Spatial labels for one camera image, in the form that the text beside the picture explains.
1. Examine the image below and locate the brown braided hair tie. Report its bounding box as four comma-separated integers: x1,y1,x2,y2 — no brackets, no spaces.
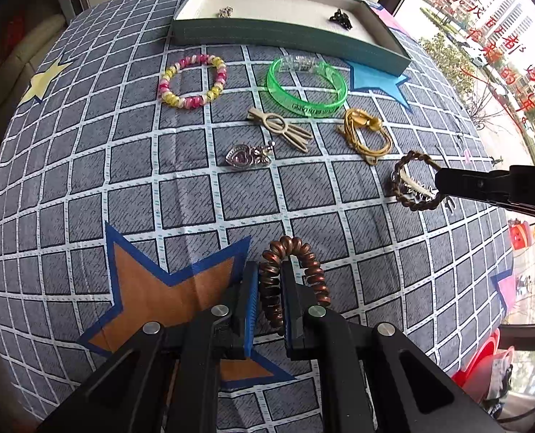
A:
391,151,445,212

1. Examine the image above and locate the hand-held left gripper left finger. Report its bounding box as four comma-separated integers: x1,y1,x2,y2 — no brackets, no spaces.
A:
35,259,261,433

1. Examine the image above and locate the pink yellow spiral hair tie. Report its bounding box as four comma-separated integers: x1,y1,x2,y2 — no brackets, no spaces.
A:
158,54,227,110

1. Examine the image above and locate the black hair claw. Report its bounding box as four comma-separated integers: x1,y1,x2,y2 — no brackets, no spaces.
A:
329,9,354,30

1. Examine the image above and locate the grey checkered star tablecloth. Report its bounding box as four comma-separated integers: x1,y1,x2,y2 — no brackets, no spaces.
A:
0,0,516,433

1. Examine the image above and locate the beige sofa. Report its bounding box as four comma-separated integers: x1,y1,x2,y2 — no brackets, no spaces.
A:
0,13,67,190

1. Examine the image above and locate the beige hair clip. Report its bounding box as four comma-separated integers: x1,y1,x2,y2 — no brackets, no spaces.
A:
248,107,312,152

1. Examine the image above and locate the brown spiral hair tie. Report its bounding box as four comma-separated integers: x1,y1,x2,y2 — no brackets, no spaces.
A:
258,236,330,330

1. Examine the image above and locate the silver star hair clip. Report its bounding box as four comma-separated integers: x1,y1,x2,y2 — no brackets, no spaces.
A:
391,167,436,200

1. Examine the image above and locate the red plastic stool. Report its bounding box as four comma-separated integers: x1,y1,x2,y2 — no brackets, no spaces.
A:
452,328,516,389

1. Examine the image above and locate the clear plastic hair clip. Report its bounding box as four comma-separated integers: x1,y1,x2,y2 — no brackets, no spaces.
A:
280,54,318,73

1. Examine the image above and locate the gold cord hair tie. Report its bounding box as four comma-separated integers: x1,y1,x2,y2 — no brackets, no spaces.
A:
337,108,393,164

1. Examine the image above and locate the green translucent bangle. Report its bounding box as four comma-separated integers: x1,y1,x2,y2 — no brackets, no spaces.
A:
266,56,348,119

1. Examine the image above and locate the silver pink heart earring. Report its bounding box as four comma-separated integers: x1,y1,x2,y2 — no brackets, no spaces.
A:
226,142,275,170

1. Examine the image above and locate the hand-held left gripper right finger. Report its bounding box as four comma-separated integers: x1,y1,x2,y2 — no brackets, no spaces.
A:
280,259,505,433

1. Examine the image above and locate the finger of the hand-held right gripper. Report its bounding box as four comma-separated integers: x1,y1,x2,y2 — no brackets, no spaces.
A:
434,168,513,207

